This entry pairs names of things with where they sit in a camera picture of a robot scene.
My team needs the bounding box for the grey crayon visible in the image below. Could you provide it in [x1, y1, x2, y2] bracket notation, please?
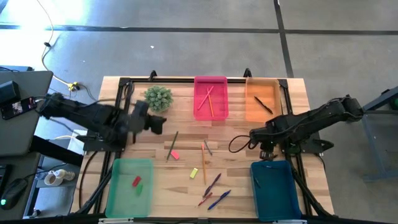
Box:
[203, 139, 213, 157]

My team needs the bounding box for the purple pen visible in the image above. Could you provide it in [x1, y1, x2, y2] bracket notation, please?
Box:
[202, 172, 223, 198]

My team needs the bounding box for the black cable bundle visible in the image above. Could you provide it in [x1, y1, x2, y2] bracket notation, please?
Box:
[76, 151, 114, 216]
[287, 155, 333, 217]

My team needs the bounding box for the roll of white tape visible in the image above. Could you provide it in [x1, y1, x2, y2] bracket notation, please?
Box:
[44, 169, 76, 187]

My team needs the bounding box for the orange plastic bin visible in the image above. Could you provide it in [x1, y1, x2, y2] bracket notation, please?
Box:
[244, 77, 283, 123]

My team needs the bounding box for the yellow white floor cable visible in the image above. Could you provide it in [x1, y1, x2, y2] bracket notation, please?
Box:
[35, 0, 81, 92]

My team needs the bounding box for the black crayon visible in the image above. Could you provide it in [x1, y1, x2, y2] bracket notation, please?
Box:
[253, 95, 274, 115]

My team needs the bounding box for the green potted plant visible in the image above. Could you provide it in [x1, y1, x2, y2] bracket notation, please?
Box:
[143, 85, 174, 113]

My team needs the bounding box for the black keyboard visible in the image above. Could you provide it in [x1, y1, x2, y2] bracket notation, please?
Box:
[0, 164, 14, 189]

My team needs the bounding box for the grey desk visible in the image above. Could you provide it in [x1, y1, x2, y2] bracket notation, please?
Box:
[0, 70, 54, 157]

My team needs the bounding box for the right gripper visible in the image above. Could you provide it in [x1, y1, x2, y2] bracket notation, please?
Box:
[249, 124, 278, 161]

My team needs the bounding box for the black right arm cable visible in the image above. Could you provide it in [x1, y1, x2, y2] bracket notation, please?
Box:
[228, 134, 253, 154]

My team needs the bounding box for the pink plastic bin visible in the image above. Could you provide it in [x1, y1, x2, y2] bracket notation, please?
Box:
[193, 75, 229, 121]

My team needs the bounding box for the green plastic bin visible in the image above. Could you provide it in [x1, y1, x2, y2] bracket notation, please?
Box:
[104, 157, 155, 218]

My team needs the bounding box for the dark blue plastic bin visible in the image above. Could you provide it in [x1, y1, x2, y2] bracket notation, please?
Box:
[249, 160, 303, 223]

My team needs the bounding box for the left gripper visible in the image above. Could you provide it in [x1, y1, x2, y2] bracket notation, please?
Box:
[132, 100, 167, 136]

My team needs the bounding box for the black smartphone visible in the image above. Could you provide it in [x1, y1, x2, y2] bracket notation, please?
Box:
[0, 96, 38, 121]

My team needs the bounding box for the black computer mouse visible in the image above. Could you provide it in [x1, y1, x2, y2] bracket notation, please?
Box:
[0, 178, 29, 210]

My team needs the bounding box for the blue grey cart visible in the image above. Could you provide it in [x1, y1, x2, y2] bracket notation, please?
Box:
[343, 86, 398, 184]

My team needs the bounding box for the black aluminium table frame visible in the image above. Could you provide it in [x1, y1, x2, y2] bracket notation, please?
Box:
[90, 76, 318, 220]

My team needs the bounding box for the dark desk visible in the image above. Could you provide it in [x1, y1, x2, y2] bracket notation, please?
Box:
[0, 136, 84, 220]

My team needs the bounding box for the black box device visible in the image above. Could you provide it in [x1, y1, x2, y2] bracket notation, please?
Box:
[0, 80, 21, 105]

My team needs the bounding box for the blue pen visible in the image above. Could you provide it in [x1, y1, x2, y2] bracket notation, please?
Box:
[207, 189, 232, 211]

